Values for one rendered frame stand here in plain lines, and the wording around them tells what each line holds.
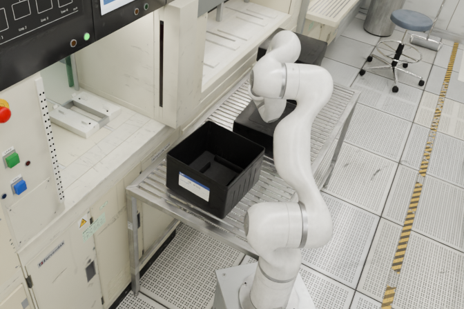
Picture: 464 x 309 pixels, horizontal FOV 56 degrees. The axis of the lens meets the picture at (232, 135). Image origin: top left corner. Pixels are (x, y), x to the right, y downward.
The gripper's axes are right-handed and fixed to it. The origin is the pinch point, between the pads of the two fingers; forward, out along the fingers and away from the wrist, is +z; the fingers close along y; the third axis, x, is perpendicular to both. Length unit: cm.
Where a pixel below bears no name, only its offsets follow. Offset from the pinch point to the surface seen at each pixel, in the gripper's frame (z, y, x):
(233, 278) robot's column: -38, -20, 63
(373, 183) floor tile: 131, -55, 1
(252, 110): 8.9, 10.1, 2.6
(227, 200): -30, -6, 41
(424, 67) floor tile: 272, -62, -139
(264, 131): 1.2, -0.9, 10.1
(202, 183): -32, 5, 40
